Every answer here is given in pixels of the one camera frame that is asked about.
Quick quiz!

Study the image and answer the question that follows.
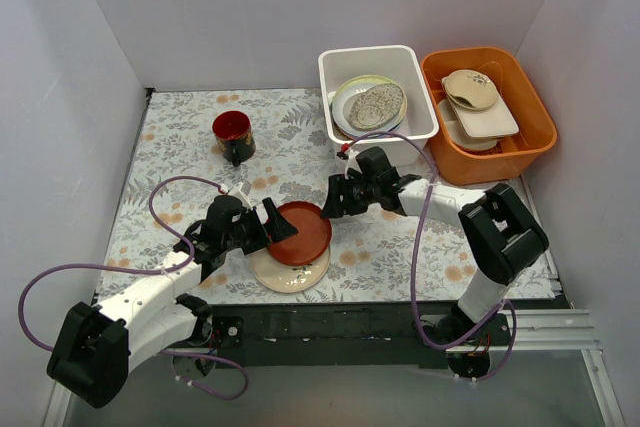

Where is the speckled white plate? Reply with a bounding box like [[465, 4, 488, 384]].
[[347, 83, 404, 130]]

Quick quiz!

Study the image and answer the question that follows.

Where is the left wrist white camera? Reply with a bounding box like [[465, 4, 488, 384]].
[[227, 181, 253, 209]]

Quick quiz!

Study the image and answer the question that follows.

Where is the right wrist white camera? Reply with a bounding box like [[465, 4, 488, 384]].
[[336, 143, 361, 177]]

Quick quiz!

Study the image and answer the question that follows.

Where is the orange plastic bin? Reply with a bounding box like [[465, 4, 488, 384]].
[[421, 47, 557, 185]]

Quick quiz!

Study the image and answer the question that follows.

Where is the wrist white camera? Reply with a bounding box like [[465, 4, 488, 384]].
[[227, 181, 253, 209], [336, 143, 361, 177]]

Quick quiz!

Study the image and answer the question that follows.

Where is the cream plate with blue rim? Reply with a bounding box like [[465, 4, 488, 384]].
[[248, 248, 330, 294]]

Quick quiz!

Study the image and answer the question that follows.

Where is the rectangular cream dish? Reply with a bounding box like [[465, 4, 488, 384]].
[[449, 96, 519, 138]]

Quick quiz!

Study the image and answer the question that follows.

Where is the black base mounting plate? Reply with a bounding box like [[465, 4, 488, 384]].
[[154, 314, 516, 371]]

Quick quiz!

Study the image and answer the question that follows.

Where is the aluminium rail frame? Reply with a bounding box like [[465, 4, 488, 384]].
[[45, 310, 624, 426]]

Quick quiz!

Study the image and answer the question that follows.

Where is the floral patterned mat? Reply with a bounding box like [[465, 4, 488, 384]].
[[97, 87, 557, 306]]

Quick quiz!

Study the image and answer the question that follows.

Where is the white plastic bin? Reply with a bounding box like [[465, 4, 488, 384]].
[[318, 45, 439, 166]]

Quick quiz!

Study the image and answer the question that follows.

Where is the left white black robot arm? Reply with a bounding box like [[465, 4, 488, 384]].
[[47, 195, 298, 408]]

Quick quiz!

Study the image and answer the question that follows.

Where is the cream green leaf plate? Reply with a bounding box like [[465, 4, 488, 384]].
[[334, 74, 409, 141]]

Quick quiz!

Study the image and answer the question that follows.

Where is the red black lacquer cup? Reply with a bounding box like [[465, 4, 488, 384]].
[[212, 111, 256, 167]]

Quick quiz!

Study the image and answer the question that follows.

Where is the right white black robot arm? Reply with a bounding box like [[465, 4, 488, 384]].
[[321, 147, 549, 351]]

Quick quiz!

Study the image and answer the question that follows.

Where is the red brown bowl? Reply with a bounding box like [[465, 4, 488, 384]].
[[267, 201, 332, 267]]

